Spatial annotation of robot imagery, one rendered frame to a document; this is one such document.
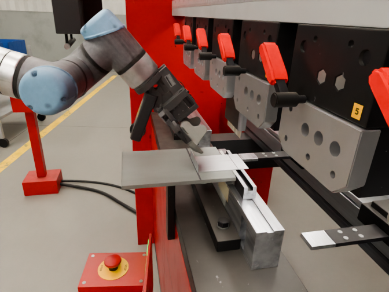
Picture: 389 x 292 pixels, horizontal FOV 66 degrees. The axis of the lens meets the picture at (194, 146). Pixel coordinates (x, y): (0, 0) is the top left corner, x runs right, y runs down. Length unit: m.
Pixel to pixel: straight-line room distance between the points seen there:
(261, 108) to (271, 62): 0.12
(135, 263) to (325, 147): 0.58
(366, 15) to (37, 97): 0.44
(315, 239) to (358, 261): 1.65
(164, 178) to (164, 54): 0.94
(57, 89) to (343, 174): 0.41
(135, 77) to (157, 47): 0.91
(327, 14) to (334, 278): 1.77
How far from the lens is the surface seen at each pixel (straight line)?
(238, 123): 0.70
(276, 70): 0.39
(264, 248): 0.64
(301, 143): 0.40
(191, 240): 0.72
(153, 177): 0.70
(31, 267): 2.06
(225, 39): 0.60
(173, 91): 0.66
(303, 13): 0.42
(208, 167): 0.74
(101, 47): 0.63
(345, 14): 0.35
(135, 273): 0.78
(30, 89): 0.52
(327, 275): 2.03
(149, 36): 1.53
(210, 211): 0.76
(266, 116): 0.49
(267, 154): 0.84
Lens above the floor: 1.34
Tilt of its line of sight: 24 degrees down
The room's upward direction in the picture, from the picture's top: 2 degrees clockwise
